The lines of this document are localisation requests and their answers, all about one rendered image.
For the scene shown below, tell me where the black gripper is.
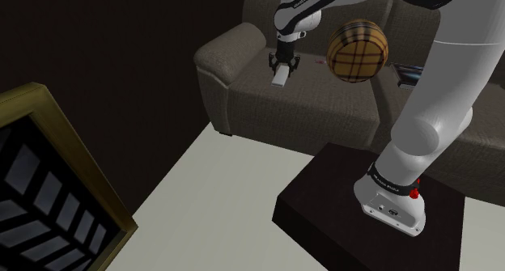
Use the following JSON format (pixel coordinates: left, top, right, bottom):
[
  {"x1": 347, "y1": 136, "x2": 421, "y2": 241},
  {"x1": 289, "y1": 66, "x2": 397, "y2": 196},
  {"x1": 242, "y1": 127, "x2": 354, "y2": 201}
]
[{"x1": 269, "y1": 39, "x2": 301, "y2": 78}]

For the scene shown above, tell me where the white flat remote control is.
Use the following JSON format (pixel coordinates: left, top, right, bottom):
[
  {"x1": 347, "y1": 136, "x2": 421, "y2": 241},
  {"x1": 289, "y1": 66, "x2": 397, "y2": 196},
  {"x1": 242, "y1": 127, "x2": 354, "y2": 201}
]
[{"x1": 270, "y1": 62, "x2": 292, "y2": 88}]

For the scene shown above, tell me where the grey-brown fabric sofa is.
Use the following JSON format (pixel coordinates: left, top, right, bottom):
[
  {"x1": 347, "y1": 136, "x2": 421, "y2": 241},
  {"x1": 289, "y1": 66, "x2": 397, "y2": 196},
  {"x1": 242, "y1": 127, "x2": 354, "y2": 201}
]
[{"x1": 193, "y1": 0, "x2": 505, "y2": 208}]

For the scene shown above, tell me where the tan plaid round cushion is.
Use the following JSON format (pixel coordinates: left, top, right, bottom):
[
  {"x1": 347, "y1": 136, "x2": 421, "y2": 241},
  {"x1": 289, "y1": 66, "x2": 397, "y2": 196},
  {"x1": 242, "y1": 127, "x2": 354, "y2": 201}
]
[{"x1": 325, "y1": 19, "x2": 389, "y2": 84}]

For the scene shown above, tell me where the dark robot stand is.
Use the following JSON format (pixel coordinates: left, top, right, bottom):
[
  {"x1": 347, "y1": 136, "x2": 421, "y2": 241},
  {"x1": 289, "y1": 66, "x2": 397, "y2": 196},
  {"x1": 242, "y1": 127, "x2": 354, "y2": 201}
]
[{"x1": 271, "y1": 142, "x2": 467, "y2": 271}]

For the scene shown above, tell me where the gold-framed wall picture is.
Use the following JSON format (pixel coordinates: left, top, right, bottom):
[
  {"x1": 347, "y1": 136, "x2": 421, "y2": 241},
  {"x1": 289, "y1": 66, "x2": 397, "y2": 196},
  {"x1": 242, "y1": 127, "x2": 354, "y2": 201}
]
[{"x1": 0, "y1": 82, "x2": 139, "y2": 271}]

